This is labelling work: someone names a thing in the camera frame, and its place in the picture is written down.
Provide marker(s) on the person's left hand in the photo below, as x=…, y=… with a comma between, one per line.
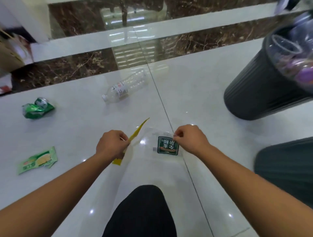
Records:
x=110, y=146

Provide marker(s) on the person's right hand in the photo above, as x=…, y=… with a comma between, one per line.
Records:
x=193, y=141

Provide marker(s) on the person's left fingers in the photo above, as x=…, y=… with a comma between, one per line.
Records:
x=124, y=142

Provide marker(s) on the person's right fingers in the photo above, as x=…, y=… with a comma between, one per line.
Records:
x=178, y=136

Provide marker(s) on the clear plastic bag green label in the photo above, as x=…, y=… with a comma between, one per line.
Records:
x=167, y=145

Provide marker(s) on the person's right forearm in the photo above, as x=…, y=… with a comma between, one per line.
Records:
x=254, y=190

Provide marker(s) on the person's left forearm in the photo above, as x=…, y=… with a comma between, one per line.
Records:
x=49, y=195

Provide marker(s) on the empty clear plastic bottle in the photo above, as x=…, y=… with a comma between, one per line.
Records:
x=124, y=88

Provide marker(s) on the person's left leg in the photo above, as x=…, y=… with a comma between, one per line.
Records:
x=141, y=212

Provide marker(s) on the green snack wrapper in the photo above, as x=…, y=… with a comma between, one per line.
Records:
x=38, y=160

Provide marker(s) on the dark grey ribbed trash bin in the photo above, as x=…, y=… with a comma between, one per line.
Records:
x=254, y=85

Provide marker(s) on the crushed green can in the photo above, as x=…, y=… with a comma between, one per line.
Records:
x=36, y=109

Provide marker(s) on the dark wooden furniture leg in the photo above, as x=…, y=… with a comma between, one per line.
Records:
x=124, y=14

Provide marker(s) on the clear bin liner with trash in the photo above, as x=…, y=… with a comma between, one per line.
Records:
x=293, y=56

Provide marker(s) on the brown paper bag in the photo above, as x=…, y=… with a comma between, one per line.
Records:
x=9, y=55

